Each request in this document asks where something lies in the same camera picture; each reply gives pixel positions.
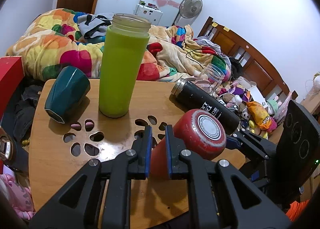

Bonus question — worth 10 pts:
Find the red thermos cup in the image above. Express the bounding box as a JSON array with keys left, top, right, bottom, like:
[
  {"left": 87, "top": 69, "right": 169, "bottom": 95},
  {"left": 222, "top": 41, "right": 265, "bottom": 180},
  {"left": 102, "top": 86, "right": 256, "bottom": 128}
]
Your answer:
[{"left": 150, "top": 109, "right": 226, "bottom": 180}]

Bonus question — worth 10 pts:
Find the black thermos lying down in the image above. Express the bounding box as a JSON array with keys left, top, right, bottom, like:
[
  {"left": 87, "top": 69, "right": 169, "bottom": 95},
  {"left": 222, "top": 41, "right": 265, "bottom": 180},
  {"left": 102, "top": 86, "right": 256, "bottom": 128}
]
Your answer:
[{"left": 171, "top": 78, "right": 240, "bottom": 135}]

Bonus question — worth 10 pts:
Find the dark teal ceramic cup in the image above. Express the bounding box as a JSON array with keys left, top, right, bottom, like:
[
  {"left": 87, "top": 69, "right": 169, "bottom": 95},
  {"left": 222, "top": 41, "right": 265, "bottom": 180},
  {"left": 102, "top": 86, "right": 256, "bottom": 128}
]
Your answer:
[{"left": 44, "top": 66, "right": 91, "bottom": 124}]

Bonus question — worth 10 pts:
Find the orange snack bag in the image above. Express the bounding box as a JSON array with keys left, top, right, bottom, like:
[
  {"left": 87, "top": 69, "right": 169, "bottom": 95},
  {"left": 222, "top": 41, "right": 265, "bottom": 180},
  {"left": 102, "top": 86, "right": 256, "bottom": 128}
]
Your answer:
[{"left": 246, "top": 101, "right": 277, "bottom": 133}]

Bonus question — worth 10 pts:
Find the green hat plush doll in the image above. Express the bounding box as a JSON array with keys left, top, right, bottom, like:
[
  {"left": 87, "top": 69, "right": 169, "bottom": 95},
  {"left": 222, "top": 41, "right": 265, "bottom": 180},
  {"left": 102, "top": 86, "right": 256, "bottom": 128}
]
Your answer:
[{"left": 267, "top": 99, "right": 279, "bottom": 116}]

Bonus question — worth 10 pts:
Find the pink plastic toy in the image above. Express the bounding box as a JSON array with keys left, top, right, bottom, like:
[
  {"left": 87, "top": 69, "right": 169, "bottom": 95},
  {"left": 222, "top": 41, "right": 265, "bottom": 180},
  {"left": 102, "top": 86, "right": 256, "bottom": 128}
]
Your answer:
[{"left": 1, "top": 174, "right": 35, "bottom": 220}]

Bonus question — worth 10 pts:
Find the wooden bed headboard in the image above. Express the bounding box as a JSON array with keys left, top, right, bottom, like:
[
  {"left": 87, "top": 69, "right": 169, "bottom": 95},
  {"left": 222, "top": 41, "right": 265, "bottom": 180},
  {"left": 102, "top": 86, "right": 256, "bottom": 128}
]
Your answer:
[{"left": 199, "top": 17, "right": 298, "bottom": 99}]

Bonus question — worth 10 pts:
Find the clear glass jar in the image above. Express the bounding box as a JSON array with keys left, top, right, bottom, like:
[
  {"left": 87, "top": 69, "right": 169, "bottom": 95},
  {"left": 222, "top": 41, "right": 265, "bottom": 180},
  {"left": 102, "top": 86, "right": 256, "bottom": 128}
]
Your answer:
[{"left": 194, "top": 64, "right": 225, "bottom": 96}]

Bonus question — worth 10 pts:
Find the red gift box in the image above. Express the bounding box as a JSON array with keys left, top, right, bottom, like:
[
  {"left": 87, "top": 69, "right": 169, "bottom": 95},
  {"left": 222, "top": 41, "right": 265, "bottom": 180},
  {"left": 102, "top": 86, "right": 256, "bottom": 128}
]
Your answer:
[{"left": 0, "top": 56, "right": 24, "bottom": 117}]

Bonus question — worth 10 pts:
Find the standing electric fan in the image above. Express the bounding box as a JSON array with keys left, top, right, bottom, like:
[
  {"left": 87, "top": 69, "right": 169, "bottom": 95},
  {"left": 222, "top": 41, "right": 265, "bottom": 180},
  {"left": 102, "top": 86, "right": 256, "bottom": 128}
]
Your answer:
[{"left": 174, "top": 0, "right": 203, "bottom": 27}]

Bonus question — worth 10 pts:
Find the green tall bottle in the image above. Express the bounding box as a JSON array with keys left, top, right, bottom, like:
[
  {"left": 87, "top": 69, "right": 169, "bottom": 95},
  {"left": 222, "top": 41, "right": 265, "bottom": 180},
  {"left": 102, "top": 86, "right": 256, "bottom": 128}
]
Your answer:
[{"left": 99, "top": 14, "right": 151, "bottom": 118}]

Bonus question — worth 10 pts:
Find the colourful heart blanket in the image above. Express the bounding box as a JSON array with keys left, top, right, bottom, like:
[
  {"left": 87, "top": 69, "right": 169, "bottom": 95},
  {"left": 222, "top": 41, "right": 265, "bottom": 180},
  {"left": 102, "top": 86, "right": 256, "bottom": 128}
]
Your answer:
[{"left": 5, "top": 9, "right": 231, "bottom": 82}]

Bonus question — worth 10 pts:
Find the grey black garment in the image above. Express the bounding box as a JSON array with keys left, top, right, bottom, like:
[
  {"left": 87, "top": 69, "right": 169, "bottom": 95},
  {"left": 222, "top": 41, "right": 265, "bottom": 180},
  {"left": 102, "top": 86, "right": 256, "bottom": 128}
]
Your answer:
[{"left": 77, "top": 12, "right": 114, "bottom": 43}]

